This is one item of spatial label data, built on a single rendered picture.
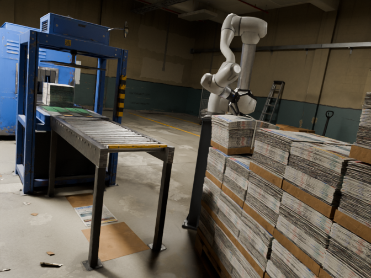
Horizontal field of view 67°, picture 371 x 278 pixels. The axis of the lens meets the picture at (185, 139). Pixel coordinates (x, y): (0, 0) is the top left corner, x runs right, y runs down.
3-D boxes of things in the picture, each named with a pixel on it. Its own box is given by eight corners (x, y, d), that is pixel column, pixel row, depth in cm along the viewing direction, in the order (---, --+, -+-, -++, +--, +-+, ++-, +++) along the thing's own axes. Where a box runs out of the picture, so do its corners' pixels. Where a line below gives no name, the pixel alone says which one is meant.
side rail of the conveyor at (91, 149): (106, 167, 175) (108, 148, 173) (97, 167, 171) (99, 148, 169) (55, 127, 278) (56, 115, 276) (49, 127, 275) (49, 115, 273)
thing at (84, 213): (118, 220, 250) (118, 219, 249) (85, 227, 232) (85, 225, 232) (102, 204, 278) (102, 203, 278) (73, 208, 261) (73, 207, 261)
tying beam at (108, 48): (127, 59, 308) (128, 49, 307) (30, 41, 251) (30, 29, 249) (104, 59, 361) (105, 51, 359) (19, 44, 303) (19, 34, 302)
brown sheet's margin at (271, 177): (304, 171, 167) (306, 164, 166) (344, 190, 140) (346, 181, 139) (248, 169, 155) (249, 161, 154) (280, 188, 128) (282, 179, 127)
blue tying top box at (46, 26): (109, 47, 305) (110, 27, 301) (48, 34, 268) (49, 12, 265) (94, 48, 340) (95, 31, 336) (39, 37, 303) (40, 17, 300)
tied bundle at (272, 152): (304, 172, 167) (312, 134, 163) (345, 191, 140) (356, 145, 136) (248, 170, 155) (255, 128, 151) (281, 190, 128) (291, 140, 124)
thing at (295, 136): (313, 134, 162) (313, 133, 162) (356, 146, 136) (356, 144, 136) (258, 129, 151) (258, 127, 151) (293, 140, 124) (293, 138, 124)
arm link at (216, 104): (208, 110, 256) (212, 86, 252) (228, 113, 251) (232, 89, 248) (205, 111, 240) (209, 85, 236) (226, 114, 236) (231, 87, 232)
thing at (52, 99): (73, 107, 356) (75, 86, 351) (48, 106, 338) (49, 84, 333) (65, 103, 385) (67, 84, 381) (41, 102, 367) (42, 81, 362)
